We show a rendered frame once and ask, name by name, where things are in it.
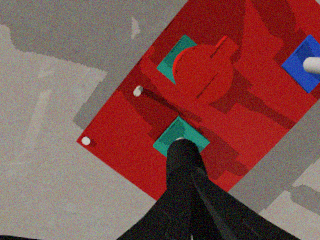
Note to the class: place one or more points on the red circuit board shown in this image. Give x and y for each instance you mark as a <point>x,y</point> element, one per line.
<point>241,75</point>

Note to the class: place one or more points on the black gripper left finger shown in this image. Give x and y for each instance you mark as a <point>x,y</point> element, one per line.
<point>170,218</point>

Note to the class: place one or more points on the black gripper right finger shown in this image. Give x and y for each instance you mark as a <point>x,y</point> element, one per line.
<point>219,216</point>

